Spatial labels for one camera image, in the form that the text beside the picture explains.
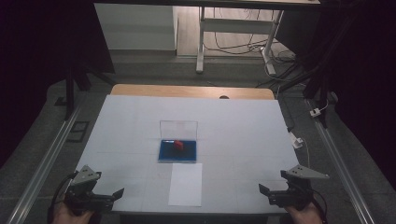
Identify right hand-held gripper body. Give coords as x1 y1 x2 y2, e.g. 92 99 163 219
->
268 164 330 211

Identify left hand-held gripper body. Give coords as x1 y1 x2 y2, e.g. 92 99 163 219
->
64 164 115 217

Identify blue ink pad box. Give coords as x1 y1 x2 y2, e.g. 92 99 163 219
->
158 120 199 164

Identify person's right hand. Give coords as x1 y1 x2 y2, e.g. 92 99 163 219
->
284 203 325 224

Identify person's left hand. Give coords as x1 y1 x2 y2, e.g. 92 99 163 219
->
51 201 94 224

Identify white power adapter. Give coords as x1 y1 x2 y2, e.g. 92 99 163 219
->
290 132 304 150

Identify white table cover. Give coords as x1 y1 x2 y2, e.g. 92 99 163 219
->
74 94 301 216

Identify white paper sheet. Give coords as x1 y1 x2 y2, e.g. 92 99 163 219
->
167 162 204 207

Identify black metal stand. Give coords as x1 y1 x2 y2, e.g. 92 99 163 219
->
64 60 117 121
279 15 359 129

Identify wooden table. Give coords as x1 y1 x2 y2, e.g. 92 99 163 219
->
110 83 276 101

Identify white cabinet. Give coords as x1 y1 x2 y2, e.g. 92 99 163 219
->
93 3 179 51

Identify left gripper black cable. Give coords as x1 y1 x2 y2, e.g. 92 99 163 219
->
46 172 78 224

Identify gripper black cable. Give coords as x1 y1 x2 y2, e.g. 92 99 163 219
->
311 189 330 224
46 172 78 224

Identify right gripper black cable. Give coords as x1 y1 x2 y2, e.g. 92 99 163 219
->
311 189 330 224

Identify aluminium rail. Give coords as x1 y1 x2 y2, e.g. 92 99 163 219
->
306 99 376 224
6 102 82 224

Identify black floor frame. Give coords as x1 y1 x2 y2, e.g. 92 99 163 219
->
65 120 91 144

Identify floor cables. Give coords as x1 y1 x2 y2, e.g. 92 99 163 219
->
204 7 297 64

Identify white desk frame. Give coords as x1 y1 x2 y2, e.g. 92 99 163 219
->
195 6 285 76

